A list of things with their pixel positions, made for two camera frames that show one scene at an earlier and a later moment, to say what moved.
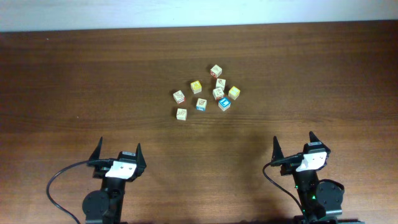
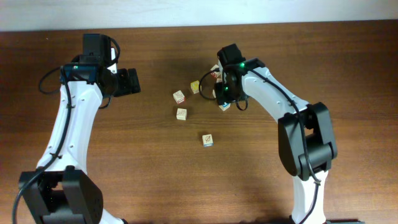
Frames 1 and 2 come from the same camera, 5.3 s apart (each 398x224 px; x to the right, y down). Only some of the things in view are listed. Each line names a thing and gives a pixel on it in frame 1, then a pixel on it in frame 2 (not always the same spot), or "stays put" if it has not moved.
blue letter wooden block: (224, 103) stays put
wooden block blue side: (201, 104) -> (208, 140)
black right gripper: (288, 165) -> (222, 99)
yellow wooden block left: (196, 87) stays put
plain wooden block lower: (181, 114) stays put
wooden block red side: (180, 97) stays put
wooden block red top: (216, 71) stays put
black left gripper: (138, 165) -> (125, 86)
